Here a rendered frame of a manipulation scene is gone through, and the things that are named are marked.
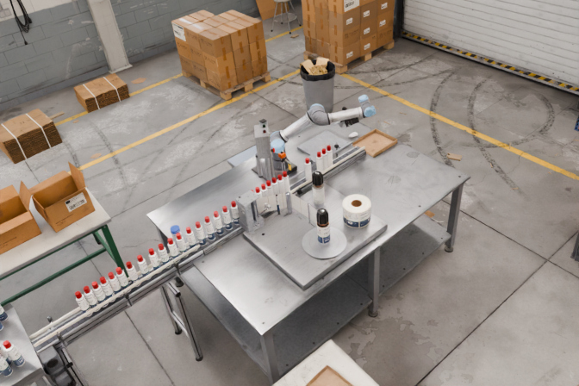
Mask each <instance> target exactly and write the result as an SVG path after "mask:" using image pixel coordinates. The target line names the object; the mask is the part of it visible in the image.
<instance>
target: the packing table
mask: <svg viewBox="0 0 579 386"><path fill-rule="evenodd" d="M86 190H87V191H88V194H89V196H90V199H91V201H92V203H93V205H94V208H95V210H96V211H94V212H92V213H91V214H89V215H86V216H85V217H84V218H82V219H80V220H78V221H76V222H74V223H72V224H71V225H70V226H68V227H65V228H64V229H62V230H60V231H58V232H57V233H56V232H55V231H54V230H53V229H52V228H51V227H50V226H49V224H48V223H47V222H46V221H45V219H44V218H43V217H42V216H41V215H40V213H39V212H38V211H37V210H36V208H35V206H34V202H33V199H32V196H31V199H30V204H29V209H30V211H31V213H32V215H33V217H34V219H35V220H36V222H37V224H38V226H39V228H40V230H41V232H42V234H40V235H38V236H36V237H34V238H32V239H31V240H28V241H26V242H24V243H22V244H20V245H19V246H17V247H15V248H13V249H11V250H9V251H7V252H5V253H3V254H1V255H0V281H1V280H3V279H5V278H6V277H9V276H11V275H13V274H15V273H17V272H18V271H21V270H23V269H24V268H26V267H28V266H30V265H32V264H34V263H36V262H38V261H40V260H42V259H44V258H46V257H48V256H50V255H52V254H53V253H55V252H57V251H59V250H61V249H63V248H65V247H67V246H69V245H71V244H73V243H75V242H77V241H79V240H81V239H82V238H84V237H86V236H88V235H90V234H93V236H94V238H95V241H96V242H97V244H98V245H100V244H102V245H103V248H101V249H99V250H98V251H96V252H93V253H92V254H90V255H88V256H86V257H85V258H82V259H80V260H79V261H77V262H75V263H74V264H72V265H69V266H67V267H66V268H64V269H63V270H61V271H58V272H56V273H54V274H52V275H51V276H50V277H47V278H45V279H44V280H42V281H40V282H38V283H36V284H35V285H33V286H31V287H29V288H27V289H25V290H23V291H21V292H19V293H17V294H15V295H14V296H12V297H10V298H8V299H6V300H4V301H3V302H0V305H1V306H4V305H6V304H8V303H10V302H13V301H15V300H16V299H18V298H20V297H22V296H25V295H26V294H27V293H29V292H31V291H33V290H36V289H38V288H39V287H41V286H43V285H44V284H46V283H49V282H50V281H52V280H54V279H55V278H57V277H59V276H61V275H63V274H65V273H67V272H68V271H70V270H72V269H74V268H76V267H78V266H79V265H81V264H83V263H85V262H87V261H89V260H90V259H92V258H94V257H96V256H98V255H99V254H101V253H103V252H106V251H107V252H108V253H109V255H110V257H111V258H112V259H113V260H114V261H115V263H116V265H117V267H121V270H122V271H124V272H125V275H126V277H127V278H128V277H129V275H128V272H127V270H126V268H125V265H124V264H123V262H122V259H121V256H120V253H119V252H118V249H117V247H116V245H115V242H114V240H113V237H112V235H111V233H110V231H109V227H108V223H109V222H111V221H112V220H111V218H110V217H109V215H108V214H107V213H106V211H105V210H104V209H103V207H102V206H101V205H100V204H99V202H98V201H97V200H96V198H95V197H94V196H93V195H92V194H91V193H90V191H89V190H88V189H87V188H86ZM100 229H102V232H103V235H104V237H105V239H106V241H107V243H108V244H106V242H105V241H104V240H103V238H102V237H101V235H100V234H99V232H98V230H100Z"/></svg>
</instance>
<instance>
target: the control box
mask: <svg viewBox="0 0 579 386"><path fill-rule="evenodd" d="M265 126H266V128H262V127H263V126H262V125H254V133H255V142H256V147H257V153H258V159H268V158H270V157H271V143H270V136H269V130H268V125H267V124H265ZM264 129H265V130H266V134H263V130H264Z"/></svg>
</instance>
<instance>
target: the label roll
mask: <svg viewBox="0 0 579 386"><path fill-rule="evenodd" d="M370 205H371V203H370V199H369V198H368V197H366V196H363V195H359V194H355V195H350V196H347V197H346V198H345V199H344V200H343V202H342V207H343V221H344V223H345V224H346V225H347V226H348V227H354V228H361V227H365V226H367V225H368V224H369V223H370Z"/></svg>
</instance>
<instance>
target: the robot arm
mask: <svg viewBox="0 0 579 386"><path fill-rule="evenodd" d="M358 100H359V102H360V104H361V107H358V108H355V109H347V108H346V107H343V108H342V110H343V111H340V112H336V113H332V114H329V113H325V110H324V108H323V106H322V105H320V104H314V105H312V106H311V107H310V110H309V111H308V112H306V115H305V116H304V117H302V118H301V119H299V120H298V121H296V122H295V123H293V124H292V125H290V126H289V127H288V128H286V129H284V130H280V131H276V132H274V133H273V134H272V135H271V149H273V147H274V148H275V152H274V153H273V152H272V156H273V168H274V170H276V171H281V170H282V164H281V161H280V159H281V158H279V157H278V154H279V153H280V152H284V153H286V150H285V143H287V142H288V141H289V138H291V137H292V136H294V135H295V134H297V133H299V132H300V131H302V130H303V129H304V128H305V127H307V126H308V125H310V124H311V123H313V124H316V125H318V126H326V125H331V124H332V123H333V122H335V124H334V125H336V124H339V126H340V127H341V128H342V127H343V124H344V123H345V124H346V127H350V126H349V125H353V124H355V123H358V122H359V120H362V119H364V118H366V117H371V116H372V115H374V114H375V113H376V110H375V108H374V106H371V105H370V101H369V99H368V97H367V96H366V95H362V96H360V97H359V99H358Z"/></svg>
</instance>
